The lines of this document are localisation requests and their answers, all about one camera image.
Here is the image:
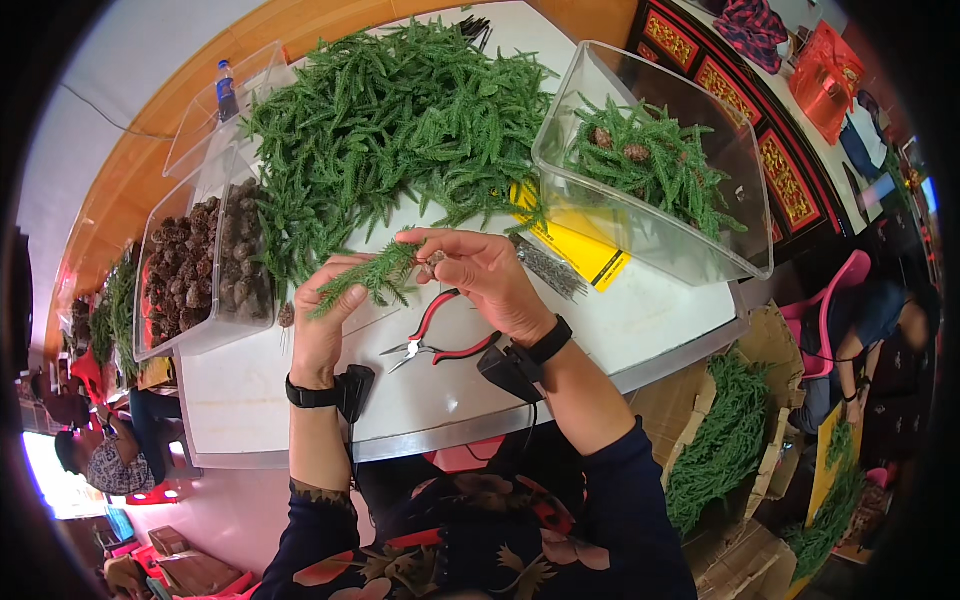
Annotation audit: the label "person's right hand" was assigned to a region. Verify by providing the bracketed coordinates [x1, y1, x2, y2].
[394, 228, 558, 348]

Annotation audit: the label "person's left hand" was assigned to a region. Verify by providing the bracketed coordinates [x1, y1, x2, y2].
[289, 252, 377, 387]

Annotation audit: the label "green artificial pine sprig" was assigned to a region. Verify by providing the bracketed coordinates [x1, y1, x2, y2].
[306, 227, 426, 321]

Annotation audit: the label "black wrist band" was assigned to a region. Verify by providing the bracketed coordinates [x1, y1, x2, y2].
[285, 364, 377, 426]
[476, 314, 575, 405]

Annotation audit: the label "yellow paper packet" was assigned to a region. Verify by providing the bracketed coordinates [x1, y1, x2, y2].
[509, 178, 633, 294]

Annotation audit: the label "large clear plastic bin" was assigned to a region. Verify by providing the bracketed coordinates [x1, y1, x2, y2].
[530, 40, 776, 288]

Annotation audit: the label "clear bin of pine cones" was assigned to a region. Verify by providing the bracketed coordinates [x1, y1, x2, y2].
[132, 144, 280, 364]

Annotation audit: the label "pile of green pine sprigs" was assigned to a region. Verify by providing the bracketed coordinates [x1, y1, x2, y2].
[238, 13, 562, 303]

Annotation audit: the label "heap of sprigs with cones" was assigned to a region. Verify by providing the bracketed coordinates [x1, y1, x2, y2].
[564, 93, 750, 243]

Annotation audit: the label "row of bins with greens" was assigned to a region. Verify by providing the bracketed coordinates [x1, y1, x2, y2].
[69, 246, 145, 385]

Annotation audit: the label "empty clear plastic bin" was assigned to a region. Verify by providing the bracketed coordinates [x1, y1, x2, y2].
[162, 40, 295, 182]

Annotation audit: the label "person's body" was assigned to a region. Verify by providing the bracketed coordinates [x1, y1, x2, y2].
[249, 416, 700, 600]

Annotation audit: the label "black tools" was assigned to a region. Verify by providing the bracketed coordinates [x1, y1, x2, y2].
[456, 13, 494, 52]

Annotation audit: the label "blue plastic bottle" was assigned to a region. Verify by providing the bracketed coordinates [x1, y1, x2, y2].
[215, 59, 242, 124]

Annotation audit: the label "brown cardboard boxes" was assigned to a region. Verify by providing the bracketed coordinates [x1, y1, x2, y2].
[144, 525, 246, 599]

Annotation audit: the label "cardboard box of green sprigs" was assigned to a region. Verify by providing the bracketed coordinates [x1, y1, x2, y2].
[628, 302, 810, 543]

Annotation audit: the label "black and gold cabinet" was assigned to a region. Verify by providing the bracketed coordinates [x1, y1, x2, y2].
[624, 0, 858, 265]

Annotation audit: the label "pink plastic chair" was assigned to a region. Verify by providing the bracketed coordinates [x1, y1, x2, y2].
[778, 249, 873, 381]

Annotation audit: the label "plaid cloth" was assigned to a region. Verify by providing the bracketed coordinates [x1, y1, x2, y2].
[711, 0, 791, 76]

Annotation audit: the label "red plastic bag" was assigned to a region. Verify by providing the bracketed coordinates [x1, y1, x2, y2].
[787, 19, 867, 147]

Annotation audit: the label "yellow board with green sprigs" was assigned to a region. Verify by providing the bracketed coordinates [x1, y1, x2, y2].
[782, 403, 870, 588]

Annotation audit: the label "bundle of grey wires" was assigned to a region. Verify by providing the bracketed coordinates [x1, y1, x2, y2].
[512, 234, 591, 303]

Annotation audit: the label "red handled pliers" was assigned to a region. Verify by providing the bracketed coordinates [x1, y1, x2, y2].
[378, 288, 504, 375]

